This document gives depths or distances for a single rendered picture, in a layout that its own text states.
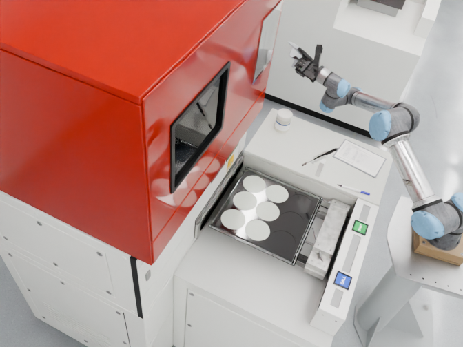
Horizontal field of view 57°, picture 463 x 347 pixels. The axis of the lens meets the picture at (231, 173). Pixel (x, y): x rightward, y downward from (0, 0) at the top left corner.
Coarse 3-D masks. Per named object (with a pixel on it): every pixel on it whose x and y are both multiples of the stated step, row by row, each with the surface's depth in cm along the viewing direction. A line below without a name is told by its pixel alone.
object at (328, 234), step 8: (328, 216) 182; (336, 216) 182; (344, 216) 183; (328, 224) 179; (336, 224) 180; (320, 232) 176; (328, 232) 176; (336, 232) 177; (320, 240) 173; (328, 240) 174; (336, 240) 174; (312, 248) 174; (312, 256) 168; (312, 272) 164
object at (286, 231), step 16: (288, 192) 186; (224, 208) 177; (288, 208) 180; (304, 208) 181; (272, 224) 174; (288, 224) 175; (304, 224) 175; (256, 240) 168; (272, 240) 169; (288, 240) 169; (288, 256) 164
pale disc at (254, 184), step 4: (248, 176) 190; (252, 176) 190; (256, 176) 190; (244, 180) 188; (248, 180) 188; (252, 180) 188; (256, 180) 189; (260, 180) 189; (244, 184) 187; (248, 184) 187; (252, 184) 187; (256, 184) 187; (260, 184) 188; (264, 184) 188; (248, 188) 185; (252, 188) 186; (256, 188) 186; (260, 188) 186; (264, 188) 186; (252, 192) 184; (256, 192) 184
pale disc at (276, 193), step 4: (268, 188) 186; (272, 188) 187; (276, 188) 187; (280, 188) 187; (284, 188) 187; (268, 192) 185; (272, 192) 185; (276, 192) 185; (280, 192) 186; (284, 192) 186; (268, 196) 183; (272, 196) 184; (276, 196) 184; (280, 196) 184; (284, 196) 184; (272, 200) 182; (276, 200) 182; (280, 200) 182; (284, 200) 183
